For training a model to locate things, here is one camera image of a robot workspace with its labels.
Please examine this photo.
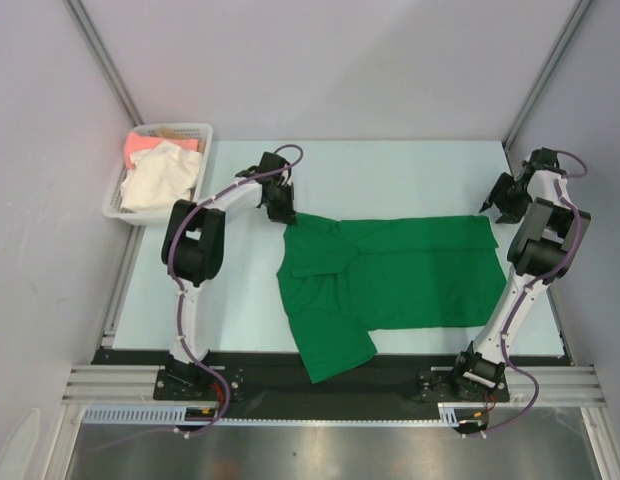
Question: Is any brown t shirt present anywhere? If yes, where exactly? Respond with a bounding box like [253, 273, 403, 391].
[154, 125, 206, 153]

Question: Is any purple cable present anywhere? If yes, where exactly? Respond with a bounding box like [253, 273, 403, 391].
[459, 149, 589, 439]
[87, 143, 306, 451]

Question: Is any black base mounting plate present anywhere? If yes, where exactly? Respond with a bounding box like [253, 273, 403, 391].
[92, 349, 574, 407]

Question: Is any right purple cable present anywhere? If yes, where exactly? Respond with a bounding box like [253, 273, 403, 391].
[459, 149, 589, 439]

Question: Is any vertical aluminium post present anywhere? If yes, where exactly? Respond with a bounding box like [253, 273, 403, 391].
[501, 0, 596, 154]
[63, 0, 144, 126]

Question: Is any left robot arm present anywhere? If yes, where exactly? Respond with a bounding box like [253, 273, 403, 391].
[161, 151, 506, 383]

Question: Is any slotted grey cable duct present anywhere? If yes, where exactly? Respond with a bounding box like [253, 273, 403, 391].
[83, 401, 491, 428]

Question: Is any right vertical aluminium post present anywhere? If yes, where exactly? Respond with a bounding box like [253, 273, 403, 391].
[501, 0, 596, 154]

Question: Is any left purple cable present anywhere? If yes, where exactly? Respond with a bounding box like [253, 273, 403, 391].
[87, 143, 306, 451]

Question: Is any left vertical aluminium post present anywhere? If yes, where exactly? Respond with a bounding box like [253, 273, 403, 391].
[63, 0, 144, 126]

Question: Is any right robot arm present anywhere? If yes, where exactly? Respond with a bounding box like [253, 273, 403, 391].
[450, 148, 591, 402]

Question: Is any pink t shirt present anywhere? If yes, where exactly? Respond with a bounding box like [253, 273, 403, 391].
[123, 132, 199, 170]

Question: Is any cream t shirt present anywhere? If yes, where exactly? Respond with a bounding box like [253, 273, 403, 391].
[120, 141, 203, 212]

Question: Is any green t shirt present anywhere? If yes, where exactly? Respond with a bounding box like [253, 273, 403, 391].
[277, 214, 506, 384]

